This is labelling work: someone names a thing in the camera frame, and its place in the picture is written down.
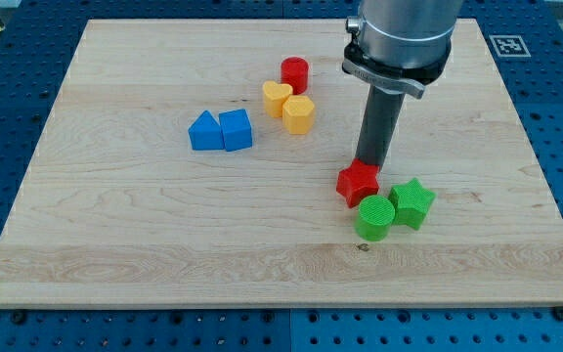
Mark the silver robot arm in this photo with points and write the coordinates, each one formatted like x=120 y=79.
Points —
x=400 y=46

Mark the yellow hexagon block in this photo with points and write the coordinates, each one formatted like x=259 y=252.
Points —
x=298 y=114

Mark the blue cube block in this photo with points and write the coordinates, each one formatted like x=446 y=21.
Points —
x=236 y=129

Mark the red star block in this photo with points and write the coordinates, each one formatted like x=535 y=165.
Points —
x=357 y=181

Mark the yellow heart block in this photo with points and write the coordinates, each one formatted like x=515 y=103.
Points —
x=274 y=96

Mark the blue triangle block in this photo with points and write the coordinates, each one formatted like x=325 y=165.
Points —
x=206 y=134

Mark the light wooden board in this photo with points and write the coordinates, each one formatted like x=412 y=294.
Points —
x=117 y=211

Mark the green cylinder block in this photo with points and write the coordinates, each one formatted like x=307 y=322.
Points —
x=376 y=214

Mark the red cylinder block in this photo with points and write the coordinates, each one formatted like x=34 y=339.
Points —
x=295 y=72

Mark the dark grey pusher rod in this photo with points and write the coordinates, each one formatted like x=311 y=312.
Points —
x=379 y=122

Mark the green star block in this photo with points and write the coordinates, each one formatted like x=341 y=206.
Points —
x=412 y=203

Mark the white fiducial marker tag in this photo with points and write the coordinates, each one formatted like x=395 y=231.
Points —
x=509 y=46

